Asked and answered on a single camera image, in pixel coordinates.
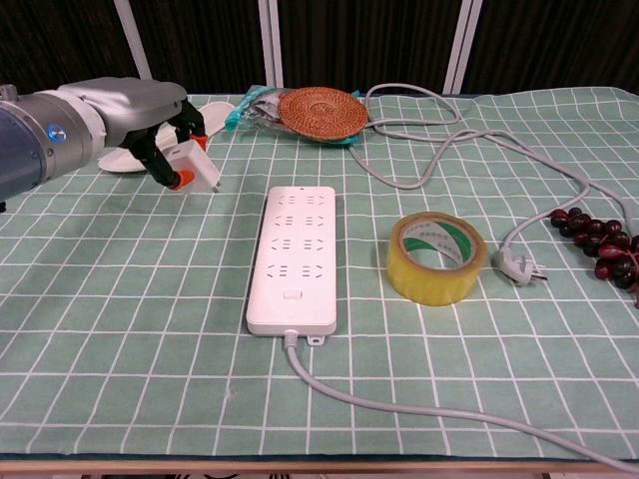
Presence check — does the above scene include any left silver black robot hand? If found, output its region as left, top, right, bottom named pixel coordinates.
left=57, top=77, right=209, bottom=193

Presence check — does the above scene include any small white adapter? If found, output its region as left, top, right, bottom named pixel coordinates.
left=164, top=139, right=222, bottom=195

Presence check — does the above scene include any white power strip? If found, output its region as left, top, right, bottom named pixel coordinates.
left=246, top=185, right=338, bottom=346

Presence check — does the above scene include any white disposable slipper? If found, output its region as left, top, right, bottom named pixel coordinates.
left=98, top=101, right=235, bottom=174

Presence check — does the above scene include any round woven rattan coaster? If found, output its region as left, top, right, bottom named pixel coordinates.
left=277, top=87, right=368, bottom=144

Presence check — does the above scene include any green checked tablecloth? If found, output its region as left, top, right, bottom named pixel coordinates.
left=0, top=87, right=639, bottom=461

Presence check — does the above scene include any dark folding partition screen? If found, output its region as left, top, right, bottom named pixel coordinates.
left=0, top=0, right=639, bottom=96

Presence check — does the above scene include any clear yellowish tape roll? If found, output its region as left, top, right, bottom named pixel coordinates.
left=386, top=211, right=489, bottom=306

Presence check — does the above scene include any dark red grape bunch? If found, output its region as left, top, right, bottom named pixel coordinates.
left=548, top=207, right=639, bottom=310

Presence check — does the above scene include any grey power cable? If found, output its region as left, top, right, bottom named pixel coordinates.
left=283, top=83, right=639, bottom=474

